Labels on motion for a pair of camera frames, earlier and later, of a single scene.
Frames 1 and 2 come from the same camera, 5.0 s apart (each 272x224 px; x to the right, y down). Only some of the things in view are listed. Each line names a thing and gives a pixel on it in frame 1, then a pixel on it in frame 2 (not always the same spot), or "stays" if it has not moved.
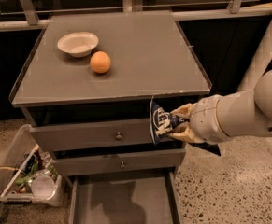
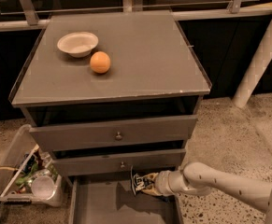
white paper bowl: (78, 44) stays
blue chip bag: (162, 121) -> (140, 182)
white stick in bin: (12, 181) stays
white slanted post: (271, 39) stays
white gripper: (205, 118) -> (162, 183)
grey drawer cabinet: (86, 90) stays
